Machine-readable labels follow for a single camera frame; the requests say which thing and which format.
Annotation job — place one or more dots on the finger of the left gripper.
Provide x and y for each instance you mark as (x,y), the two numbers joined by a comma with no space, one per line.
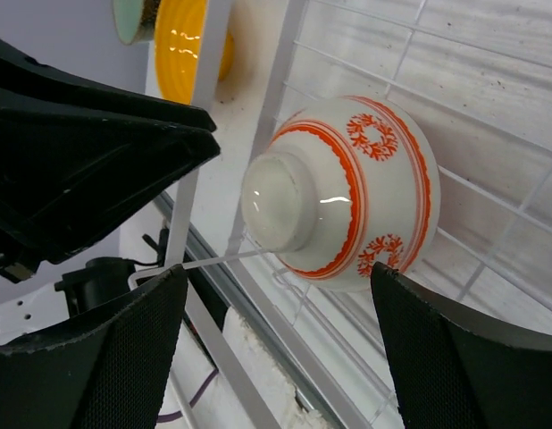
(22,74)

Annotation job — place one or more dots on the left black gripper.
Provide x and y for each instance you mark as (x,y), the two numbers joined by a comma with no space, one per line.
(68,179)

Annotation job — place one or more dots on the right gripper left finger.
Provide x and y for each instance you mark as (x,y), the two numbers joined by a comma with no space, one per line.
(106,368)

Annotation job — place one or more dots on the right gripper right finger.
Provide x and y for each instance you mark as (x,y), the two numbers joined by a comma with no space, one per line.
(455,367)

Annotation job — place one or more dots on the mint green bowl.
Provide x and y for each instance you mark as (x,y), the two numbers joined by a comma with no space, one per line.
(134,20)

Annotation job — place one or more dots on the yellow plastic bowl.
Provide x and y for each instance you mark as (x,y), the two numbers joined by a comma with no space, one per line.
(178,34)

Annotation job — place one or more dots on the orange white upturned bowl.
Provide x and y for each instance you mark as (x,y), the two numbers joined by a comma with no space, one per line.
(344,183)

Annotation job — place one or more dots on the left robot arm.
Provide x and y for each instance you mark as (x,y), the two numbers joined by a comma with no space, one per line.
(36,304)

